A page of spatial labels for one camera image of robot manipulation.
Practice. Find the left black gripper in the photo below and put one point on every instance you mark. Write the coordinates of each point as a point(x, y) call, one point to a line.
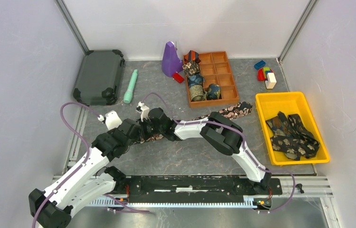
point(132, 140)

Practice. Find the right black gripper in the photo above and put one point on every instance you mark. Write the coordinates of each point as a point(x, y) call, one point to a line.
point(142, 126)

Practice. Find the black pink rose tie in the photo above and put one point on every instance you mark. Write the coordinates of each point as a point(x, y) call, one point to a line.
point(233, 112)

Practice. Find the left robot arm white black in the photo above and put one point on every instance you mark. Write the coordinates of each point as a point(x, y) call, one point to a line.
point(57, 204)

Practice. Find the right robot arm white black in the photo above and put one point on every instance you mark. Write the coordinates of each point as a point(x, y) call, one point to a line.
point(220, 132)

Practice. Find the dark paisley ties in bin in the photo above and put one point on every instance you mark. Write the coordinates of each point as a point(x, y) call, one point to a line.
point(291, 137)

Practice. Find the mint green flashlight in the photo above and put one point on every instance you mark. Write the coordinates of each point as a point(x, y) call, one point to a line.
point(127, 98)

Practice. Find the rolled olive patterned tie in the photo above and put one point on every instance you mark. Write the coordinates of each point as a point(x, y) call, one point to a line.
point(197, 93)

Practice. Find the small red block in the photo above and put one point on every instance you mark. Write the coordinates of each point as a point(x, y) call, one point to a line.
point(177, 77)

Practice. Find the rolled blue patterned tie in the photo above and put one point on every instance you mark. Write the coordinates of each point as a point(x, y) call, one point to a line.
point(195, 79)

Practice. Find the dark green suitcase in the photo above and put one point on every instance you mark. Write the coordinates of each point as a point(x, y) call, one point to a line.
point(99, 77)

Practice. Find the purple metronome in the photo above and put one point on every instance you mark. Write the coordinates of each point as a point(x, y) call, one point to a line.
point(171, 63)

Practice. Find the rolled navy gold tie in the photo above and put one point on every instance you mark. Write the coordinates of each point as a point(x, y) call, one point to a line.
point(213, 92)

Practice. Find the rolled brown floral tie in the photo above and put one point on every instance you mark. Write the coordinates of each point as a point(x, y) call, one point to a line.
point(191, 68)

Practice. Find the rolled orange black tie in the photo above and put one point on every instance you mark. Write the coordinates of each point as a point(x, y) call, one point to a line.
point(192, 56)

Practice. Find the orange compartment tray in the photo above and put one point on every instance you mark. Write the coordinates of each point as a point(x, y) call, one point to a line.
point(215, 68)

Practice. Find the colourful toy block stack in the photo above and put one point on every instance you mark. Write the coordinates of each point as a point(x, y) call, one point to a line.
point(267, 76)

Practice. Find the blue toy brick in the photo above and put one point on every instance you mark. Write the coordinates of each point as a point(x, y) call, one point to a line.
point(259, 65)

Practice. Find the yellow plastic bin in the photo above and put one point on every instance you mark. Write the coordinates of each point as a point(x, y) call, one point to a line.
point(269, 104)

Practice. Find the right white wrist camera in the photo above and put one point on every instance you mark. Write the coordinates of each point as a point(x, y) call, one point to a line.
point(143, 110)

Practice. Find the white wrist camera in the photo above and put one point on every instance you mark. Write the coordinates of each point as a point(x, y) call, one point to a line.
point(111, 120)
point(143, 110)

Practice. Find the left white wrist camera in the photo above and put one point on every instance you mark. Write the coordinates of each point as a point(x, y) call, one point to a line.
point(111, 120)

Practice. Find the aluminium rail frame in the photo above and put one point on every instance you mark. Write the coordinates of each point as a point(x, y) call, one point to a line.
point(300, 187)

